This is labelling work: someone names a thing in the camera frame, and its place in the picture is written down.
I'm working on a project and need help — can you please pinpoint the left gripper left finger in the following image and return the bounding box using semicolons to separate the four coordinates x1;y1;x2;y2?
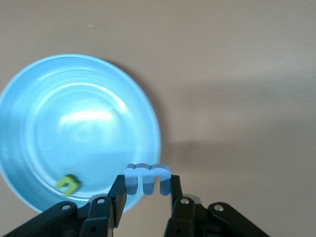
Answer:
0;174;128;237

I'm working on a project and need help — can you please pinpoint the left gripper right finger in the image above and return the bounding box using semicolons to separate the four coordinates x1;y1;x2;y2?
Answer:
164;174;272;237

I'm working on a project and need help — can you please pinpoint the green letter n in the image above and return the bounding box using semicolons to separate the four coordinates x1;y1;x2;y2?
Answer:
55;174;81;198

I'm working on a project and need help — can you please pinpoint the blue letter m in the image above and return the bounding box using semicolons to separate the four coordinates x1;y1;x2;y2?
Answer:
124;162;171;196

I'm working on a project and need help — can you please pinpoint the blue plate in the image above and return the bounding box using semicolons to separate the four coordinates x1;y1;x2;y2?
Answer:
0;53;161;215

